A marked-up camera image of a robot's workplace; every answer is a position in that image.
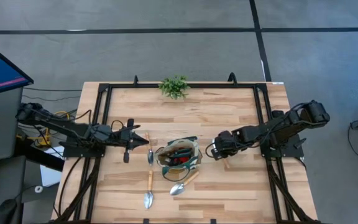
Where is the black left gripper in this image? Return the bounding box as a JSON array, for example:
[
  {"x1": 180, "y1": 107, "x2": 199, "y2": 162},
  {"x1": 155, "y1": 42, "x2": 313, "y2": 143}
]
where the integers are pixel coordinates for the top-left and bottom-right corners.
[{"x1": 103, "y1": 118, "x2": 150, "y2": 164}]

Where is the beige and green gardening bag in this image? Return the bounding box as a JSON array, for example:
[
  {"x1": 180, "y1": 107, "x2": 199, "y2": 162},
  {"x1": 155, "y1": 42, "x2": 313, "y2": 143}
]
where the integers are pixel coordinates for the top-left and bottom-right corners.
[{"x1": 154, "y1": 136, "x2": 203, "y2": 183}]

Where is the red and black garden glove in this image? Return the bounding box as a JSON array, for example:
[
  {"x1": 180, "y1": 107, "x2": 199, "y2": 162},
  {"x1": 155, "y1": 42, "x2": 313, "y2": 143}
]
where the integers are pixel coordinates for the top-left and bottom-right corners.
[{"x1": 169, "y1": 154, "x2": 192, "y2": 167}]

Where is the wide trowel with wooden handle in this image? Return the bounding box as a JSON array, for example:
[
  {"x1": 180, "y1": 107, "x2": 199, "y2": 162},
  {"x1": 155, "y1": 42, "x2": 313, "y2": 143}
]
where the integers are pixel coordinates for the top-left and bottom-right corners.
[{"x1": 170, "y1": 170, "x2": 200, "y2": 197}]

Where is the green artificial plant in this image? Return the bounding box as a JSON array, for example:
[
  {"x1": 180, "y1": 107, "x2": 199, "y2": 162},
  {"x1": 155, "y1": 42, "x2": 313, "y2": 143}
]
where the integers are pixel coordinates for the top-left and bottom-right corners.
[{"x1": 158, "y1": 74, "x2": 191, "y2": 100}]

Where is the white paper sheet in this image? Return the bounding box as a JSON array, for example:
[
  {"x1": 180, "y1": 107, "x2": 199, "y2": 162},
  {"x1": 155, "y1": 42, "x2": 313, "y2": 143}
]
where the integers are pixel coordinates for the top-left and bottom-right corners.
[{"x1": 39, "y1": 146, "x2": 65, "y2": 187}]

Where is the black desk leg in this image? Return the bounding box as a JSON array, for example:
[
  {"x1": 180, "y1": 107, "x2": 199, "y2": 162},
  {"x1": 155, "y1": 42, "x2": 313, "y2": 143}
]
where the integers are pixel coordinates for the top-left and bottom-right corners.
[{"x1": 13, "y1": 136, "x2": 65, "y2": 172}]

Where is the black office chair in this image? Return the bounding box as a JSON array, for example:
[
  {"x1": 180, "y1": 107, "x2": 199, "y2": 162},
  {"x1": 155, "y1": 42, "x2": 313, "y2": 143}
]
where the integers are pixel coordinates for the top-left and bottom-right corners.
[{"x1": 0, "y1": 198, "x2": 24, "y2": 224}]

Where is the dark green handled tool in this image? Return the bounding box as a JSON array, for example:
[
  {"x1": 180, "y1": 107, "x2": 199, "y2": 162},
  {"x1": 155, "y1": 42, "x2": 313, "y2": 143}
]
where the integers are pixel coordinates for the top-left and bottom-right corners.
[{"x1": 171, "y1": 147, "x2": 195, "y2": 157}]

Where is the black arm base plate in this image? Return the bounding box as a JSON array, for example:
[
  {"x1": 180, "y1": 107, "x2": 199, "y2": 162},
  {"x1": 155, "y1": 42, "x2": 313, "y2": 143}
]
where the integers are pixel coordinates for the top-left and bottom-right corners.
[
  {"x1": 59, "y1": 140, "x2": 106, "y2": 159},
  {"x1": 259, "y1": 133, "x2": 305, "y2": 159}
]

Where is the yellow cable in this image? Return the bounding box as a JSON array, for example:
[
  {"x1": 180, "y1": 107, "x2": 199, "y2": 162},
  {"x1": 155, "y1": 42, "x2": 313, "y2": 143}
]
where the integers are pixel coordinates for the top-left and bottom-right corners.
[{"x1": 16, "y1": 110, "x2": 71, "y2": 147}]

